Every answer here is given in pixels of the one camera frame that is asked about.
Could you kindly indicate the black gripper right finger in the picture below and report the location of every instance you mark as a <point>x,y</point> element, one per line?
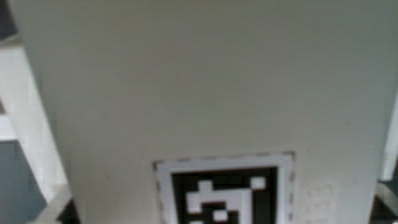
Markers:
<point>384,209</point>

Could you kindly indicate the white cabinet body box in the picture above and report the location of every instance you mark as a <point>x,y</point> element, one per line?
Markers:
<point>25,112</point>

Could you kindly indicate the small white tagged block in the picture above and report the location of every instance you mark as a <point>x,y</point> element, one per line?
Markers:
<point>199,79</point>

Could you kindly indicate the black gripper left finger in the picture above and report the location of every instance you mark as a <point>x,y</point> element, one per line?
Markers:
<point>59,213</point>

